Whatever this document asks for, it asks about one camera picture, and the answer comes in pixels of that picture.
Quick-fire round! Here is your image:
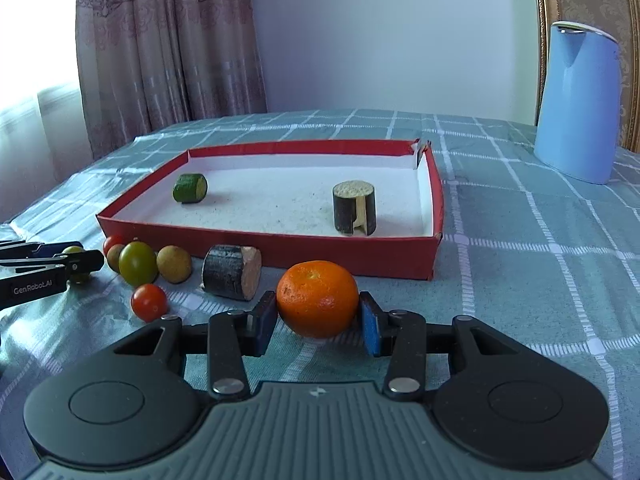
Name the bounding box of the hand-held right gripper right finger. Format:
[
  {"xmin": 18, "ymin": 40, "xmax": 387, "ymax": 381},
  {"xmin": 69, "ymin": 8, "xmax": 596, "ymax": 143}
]
[{"xmin": 357, "ymin": 291, "xmax": 522, "ymax": 401}]

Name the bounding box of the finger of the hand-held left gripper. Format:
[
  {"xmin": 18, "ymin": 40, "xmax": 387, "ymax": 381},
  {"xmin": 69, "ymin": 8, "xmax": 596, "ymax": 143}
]
[
  {"xmin": 0, "ymin": 249, "xmax": 106, "ymax": 281},
  {"xmin": 0, "ymin": 241, "xmax": 85, "ymax": 261}
]

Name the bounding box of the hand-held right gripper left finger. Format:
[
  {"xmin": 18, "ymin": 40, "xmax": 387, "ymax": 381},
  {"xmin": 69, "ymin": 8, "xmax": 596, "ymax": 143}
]
[{"xmin": 112, "ymin": 290, "xmax": 278, "ymax": 401}]

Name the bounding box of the small yellow-green round fruit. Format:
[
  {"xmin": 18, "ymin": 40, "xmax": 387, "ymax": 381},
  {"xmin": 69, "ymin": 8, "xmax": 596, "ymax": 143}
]
[{"xmin": 61, "ymin": 245, "xmax": 93, "ymax": 285}]

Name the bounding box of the green unripe tomato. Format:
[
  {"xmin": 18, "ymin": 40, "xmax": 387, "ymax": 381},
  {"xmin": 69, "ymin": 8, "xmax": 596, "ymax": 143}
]
[{"xmin": 118, "ymin": 241, "xmax": 159, "ymax": 288}]

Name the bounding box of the orange tangerine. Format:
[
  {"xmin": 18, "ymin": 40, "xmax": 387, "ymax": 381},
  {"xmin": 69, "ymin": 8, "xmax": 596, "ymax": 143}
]
[{"xmin": 276, "ymin": 260, "xmax": 360, "ymax": 339}]

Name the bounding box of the red shallow cardboard box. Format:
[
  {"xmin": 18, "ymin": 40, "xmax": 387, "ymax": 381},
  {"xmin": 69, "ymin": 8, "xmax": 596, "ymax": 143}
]
[{"xmin": 96, "ymin": 139, "xmax": 445, "ymax": 281}]

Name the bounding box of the dark sugarcane piece with notch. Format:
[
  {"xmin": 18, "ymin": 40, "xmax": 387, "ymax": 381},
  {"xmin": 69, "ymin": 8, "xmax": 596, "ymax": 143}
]
[{"xmin": 332, "ymin": 180, "xmax": 377, "ymax": 237}]

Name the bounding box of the green cucumber piece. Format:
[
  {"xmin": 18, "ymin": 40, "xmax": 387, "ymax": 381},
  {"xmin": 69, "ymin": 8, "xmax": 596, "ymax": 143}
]
[{"xmin": 172, "ymin": 173, "xmax": 208, "ymax": 205}]

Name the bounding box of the green plaid tablecloth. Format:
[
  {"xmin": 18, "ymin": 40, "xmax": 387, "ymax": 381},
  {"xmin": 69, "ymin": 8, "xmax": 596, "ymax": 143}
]
[{"xmin": 0, "ymin": 107, "xmax": 640, "ymax": 480}]

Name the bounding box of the patterned pink curtain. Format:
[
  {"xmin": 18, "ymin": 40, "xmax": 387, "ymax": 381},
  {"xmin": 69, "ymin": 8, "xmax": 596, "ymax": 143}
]
[{"xmin": 0, "ymin": 0, "xmax": 268, "ymax": 223}]

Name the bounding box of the light blue kettle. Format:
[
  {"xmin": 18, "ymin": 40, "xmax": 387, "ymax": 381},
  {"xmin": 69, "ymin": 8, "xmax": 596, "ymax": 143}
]
[{"xmin": 533, "ymin": 21, "xmax": 621, "ymax": 185}]

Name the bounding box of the gold wall frame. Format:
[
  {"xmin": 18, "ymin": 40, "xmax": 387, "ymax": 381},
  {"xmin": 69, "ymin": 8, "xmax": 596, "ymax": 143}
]
[{"xmin": 531, "ymin": 0, "xmax": 553, "ymax": 126}]

